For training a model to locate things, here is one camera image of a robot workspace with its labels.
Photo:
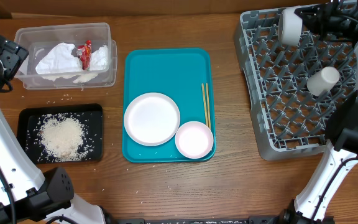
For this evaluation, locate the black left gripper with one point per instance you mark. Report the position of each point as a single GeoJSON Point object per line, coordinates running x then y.
{"type": "Point", "coordinates": [12, 55]}

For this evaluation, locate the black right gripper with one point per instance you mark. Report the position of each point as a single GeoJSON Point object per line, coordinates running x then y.
{"type": "Point", "coordinates": [316, 15]}

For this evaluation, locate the grey-green bowl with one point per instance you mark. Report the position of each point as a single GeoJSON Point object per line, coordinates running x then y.
{"type": "Point", "coordinates": [289, 27]}

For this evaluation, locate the white napkin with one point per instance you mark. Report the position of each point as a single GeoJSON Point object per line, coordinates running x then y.
{"type": "Point", "coordinates": [98, 61]}
{"type": "Point", "coordinates": [59, 60]}

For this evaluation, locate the white cup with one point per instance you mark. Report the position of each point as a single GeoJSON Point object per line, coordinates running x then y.
{"type": "Point", "coordinates": [323, 81]}

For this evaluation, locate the red sauce packet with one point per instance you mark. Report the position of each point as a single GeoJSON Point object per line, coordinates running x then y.
{"type": "Point", "coordinates": [84, 54]}

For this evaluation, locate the pile of white rice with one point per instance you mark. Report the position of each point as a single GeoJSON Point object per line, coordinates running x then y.
{"type": "Point", "coordinates": [63, 137]}

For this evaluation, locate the large white plate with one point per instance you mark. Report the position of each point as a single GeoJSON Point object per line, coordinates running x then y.
{"type": "Point", "coordinates": [151, 119]}

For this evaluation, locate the small pink bowl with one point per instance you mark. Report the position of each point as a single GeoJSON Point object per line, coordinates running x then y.
{"type": "Point", "coordinates": [194, 140]}

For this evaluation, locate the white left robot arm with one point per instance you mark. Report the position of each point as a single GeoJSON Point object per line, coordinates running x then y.
{"type": "Point", "coordinates": [27, 193]}

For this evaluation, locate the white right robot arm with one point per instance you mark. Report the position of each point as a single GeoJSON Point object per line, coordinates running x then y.
{"type": "Point", "coordinates": [341, 153]}

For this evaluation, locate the clear plastic waste bin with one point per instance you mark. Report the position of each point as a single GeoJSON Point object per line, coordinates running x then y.
{"type": "Point", "coordinates": [39, 41]}

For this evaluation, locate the black food waste tray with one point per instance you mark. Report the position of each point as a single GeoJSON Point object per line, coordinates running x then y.
{"type": "Point", "coordinates": [31, 115]}

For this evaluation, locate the grey dishwasher rack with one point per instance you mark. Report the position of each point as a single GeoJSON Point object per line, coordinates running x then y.
{"type": "Point", "coordinates": [288, 120]}

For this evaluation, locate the white napkin in bin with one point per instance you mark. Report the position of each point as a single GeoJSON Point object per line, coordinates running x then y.
{"type": "Point", "coordinates": [98, 61]}

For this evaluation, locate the right wooden chopstick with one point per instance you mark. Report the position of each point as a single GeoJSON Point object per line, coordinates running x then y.
{"type": "Point", "coordinates": [207, 99]}

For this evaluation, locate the teal serving tray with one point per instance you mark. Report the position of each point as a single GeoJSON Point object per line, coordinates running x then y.
{"type": "Point", "coordinates": [177, 73]}

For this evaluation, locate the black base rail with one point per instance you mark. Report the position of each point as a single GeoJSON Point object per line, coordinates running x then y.
{"type": "Point", "coordinates": [249, 220]}

